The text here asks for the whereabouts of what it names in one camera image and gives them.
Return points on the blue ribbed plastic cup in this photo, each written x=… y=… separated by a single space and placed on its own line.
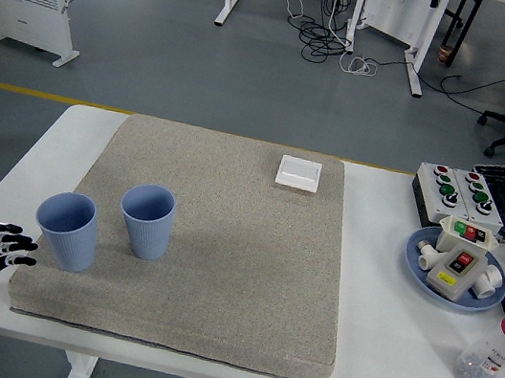
x=70 y=246
x=148 y=234

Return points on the white table leg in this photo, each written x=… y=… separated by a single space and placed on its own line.
x=78 y=373

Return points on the grey-brown cushion mat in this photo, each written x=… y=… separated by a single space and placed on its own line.
x=222 y=252

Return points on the blue round plate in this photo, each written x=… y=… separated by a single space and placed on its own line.
x=414 y=267

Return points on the white PVC pipe fitting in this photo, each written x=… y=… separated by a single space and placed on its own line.
x=427 y=259
x=491 y=282

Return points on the white button control box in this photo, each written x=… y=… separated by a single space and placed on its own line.
x=430 y=197
x=488 y=216

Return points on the small drink can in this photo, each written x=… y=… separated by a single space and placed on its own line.
x=445 y=55

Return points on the black desk leg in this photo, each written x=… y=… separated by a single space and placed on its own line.
x=470 y=17

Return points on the white wall switch panel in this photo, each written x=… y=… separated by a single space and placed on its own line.
x=299 y=172

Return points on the beige three-button switch box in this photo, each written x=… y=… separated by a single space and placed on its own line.
x=448 y=236

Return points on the grey two-button switch box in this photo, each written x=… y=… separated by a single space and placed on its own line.
x=456 y=276

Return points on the white desk frame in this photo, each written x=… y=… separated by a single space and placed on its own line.
x=415 y=71

